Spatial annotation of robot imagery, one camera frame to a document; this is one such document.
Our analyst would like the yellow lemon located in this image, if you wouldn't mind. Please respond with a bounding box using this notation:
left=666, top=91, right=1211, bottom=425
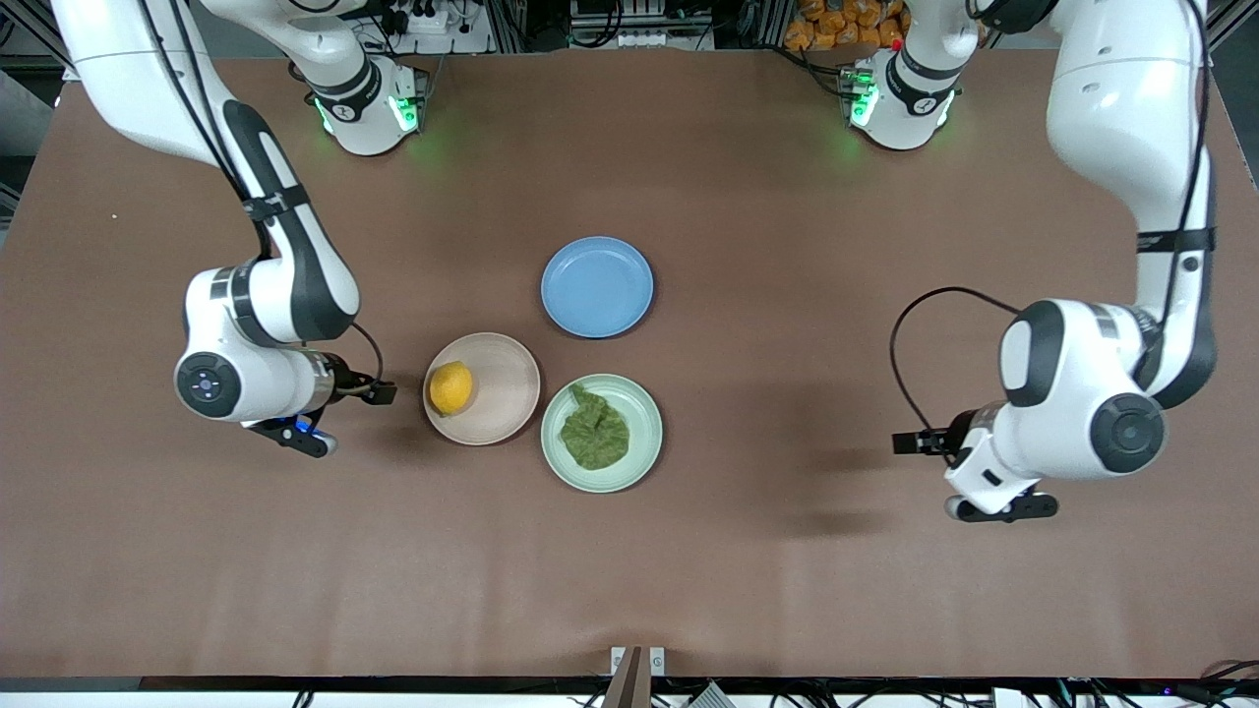
left=429, top=361, right=474, bottom=416

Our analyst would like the green lettuce leaf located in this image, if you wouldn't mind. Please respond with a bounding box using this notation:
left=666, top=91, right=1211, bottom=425
left=560, top=383, right=630, bottom=470

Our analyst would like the beige plate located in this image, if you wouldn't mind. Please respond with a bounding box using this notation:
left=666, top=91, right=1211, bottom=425
left=423, top=332, right=542, bottom=446

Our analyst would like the blue plate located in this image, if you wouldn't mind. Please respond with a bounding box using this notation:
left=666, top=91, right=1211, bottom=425
left=540, top=236, right=655, bottom=339

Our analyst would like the light green plate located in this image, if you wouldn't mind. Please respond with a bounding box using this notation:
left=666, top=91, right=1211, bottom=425
left=540, top=374, right=664, bottom=494

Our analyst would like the white power strip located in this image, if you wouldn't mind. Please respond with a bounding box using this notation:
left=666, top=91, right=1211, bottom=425
left=389, top=0, right=493, bottom=55

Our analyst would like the pile of orange objects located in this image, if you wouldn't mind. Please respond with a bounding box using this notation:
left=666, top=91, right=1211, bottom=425
left=785, top=0, right=908, bottom=52

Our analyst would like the grey device with white connectors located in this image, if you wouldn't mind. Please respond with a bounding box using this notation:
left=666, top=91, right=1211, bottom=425
left=569, top=0, right=717, bottom=52

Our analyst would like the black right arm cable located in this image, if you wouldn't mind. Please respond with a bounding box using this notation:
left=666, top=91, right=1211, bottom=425
left=138, top=0, right=387, bottom=389

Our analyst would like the metal table edge bracket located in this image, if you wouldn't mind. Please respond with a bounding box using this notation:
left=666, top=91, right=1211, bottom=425
left=602, top=646, right=667, bottom=708

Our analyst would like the aluminium frame post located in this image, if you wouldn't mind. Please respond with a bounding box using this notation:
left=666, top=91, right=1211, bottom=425
left=0, top=0, right=60, bottom=82
left=1205, top=0, right=1259, bottom=70

